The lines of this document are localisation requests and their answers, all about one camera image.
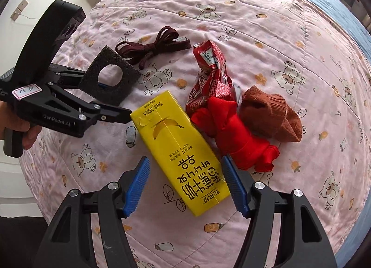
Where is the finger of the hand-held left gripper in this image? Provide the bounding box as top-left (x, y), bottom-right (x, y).
top-left (48, 82), bottom-right (133, 129)
top-left (48, 64), bottom-right (106, 87)

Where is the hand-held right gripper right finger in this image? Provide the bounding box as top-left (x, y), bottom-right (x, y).
top-left (222, 156), bottom-right (338, 268)

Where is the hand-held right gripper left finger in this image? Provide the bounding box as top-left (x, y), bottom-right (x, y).
top-left (33, 156), bottom-right (151, 268)

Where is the black foam square with hole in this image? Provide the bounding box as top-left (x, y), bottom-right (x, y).
top-left (78, 46), bottom-right (142, 106)

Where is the yellow milk carton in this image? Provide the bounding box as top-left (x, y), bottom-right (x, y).
top-left (130, 90), bottom-right (232, 218)

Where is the person's left hand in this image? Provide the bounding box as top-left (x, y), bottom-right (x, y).
top-left (0, 101), bottom-right (42, 151)

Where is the red sock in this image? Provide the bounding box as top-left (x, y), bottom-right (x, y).
top-left (191, 96), bottom-right (280, 173)

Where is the dark red shoelace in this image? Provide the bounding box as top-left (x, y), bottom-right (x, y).
top-left (115, 26), bottom-right (192, 71)

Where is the brown sock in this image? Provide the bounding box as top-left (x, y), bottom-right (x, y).
top-left (238, 85), bottom-right (302, 143)

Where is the crumpled red snack wrapper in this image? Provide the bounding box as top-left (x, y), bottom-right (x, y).
top-left (185, 40), bottom-right (241, 115)

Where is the pink bear print quilt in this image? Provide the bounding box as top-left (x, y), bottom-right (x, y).
top-left (20, 0), bottom-right (371, 268)

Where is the thin wall cable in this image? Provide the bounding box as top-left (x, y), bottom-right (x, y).
top-left (16, 10), bottom-right (41, 20)

